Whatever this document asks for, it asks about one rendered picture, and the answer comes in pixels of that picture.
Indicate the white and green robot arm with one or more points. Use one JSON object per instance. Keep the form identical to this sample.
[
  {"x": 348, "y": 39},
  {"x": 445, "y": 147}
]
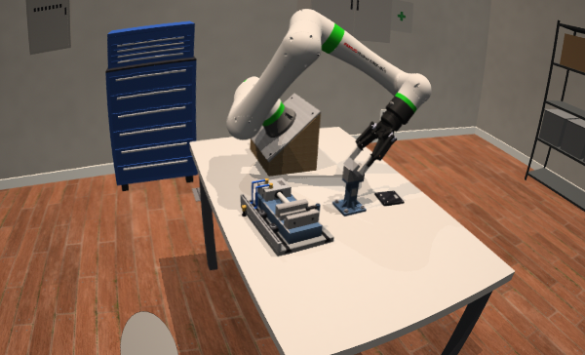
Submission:
[{"x": 309, "y": 34}]

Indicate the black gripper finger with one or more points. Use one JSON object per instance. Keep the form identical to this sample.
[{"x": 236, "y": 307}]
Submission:
[
  {"x": 365, "y": 139},
  {"x": 381, "y": 151}
]

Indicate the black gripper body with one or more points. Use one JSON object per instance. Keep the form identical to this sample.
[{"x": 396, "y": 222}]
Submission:
[{"x": 390, "y": 122}]

